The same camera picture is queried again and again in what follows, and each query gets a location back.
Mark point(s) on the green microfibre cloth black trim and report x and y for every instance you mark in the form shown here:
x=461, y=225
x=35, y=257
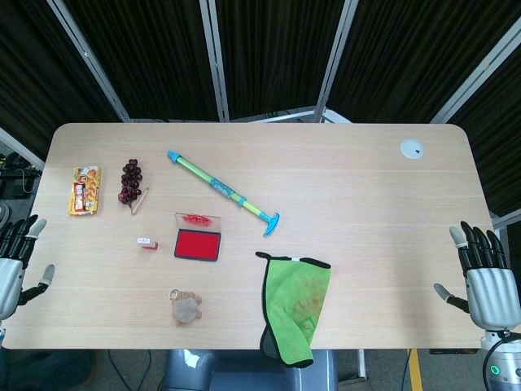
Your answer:
x=295, y=301

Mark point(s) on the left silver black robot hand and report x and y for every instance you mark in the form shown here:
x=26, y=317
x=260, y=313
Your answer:
x=10, y=277

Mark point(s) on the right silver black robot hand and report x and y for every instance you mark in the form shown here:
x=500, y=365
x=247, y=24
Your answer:
x=488, y=289

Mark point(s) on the green blue toy water pump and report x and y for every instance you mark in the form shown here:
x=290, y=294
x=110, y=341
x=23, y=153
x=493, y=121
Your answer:
x=221, y=189

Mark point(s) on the dark red grape bunch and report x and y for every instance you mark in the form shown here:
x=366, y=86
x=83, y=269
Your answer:
x=130, y=181

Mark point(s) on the beige wooden stick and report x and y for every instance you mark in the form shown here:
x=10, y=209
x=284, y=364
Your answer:
x=140, y=201

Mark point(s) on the black equipment on floor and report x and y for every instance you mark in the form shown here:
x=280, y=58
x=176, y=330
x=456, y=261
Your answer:
x=16, y=175

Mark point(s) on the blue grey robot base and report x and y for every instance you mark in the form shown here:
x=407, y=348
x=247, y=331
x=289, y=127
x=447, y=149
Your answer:
x=244, y=372

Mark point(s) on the yellow orange snack box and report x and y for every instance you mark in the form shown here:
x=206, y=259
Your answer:
x=84, y=191

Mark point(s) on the red ink pad with lid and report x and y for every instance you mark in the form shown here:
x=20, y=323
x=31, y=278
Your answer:
x=197, y=244

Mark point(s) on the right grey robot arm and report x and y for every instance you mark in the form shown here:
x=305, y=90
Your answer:
x=502, y=362

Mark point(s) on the grey aluminium screen post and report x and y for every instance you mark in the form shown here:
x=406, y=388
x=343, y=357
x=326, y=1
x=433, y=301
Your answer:
x=91, y=61
x=20, y=146
x=215, y=61
x=334, y=61
x=476, y=73

